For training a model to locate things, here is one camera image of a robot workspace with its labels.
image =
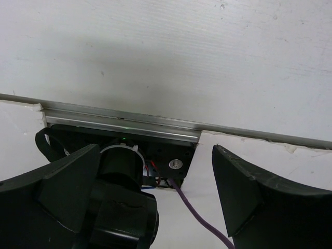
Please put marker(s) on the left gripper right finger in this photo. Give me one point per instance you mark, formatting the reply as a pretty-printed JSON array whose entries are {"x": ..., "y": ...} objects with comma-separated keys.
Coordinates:
[{"x": 264, "y": 210}]

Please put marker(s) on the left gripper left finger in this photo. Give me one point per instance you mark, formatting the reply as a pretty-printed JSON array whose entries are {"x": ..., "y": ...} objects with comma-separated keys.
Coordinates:
[{"x": 46, "y": 207}]

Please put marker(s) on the aluminium rail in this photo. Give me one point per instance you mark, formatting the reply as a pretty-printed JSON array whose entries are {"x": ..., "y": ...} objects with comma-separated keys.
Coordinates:
[{"x": 114, "y": 120}]

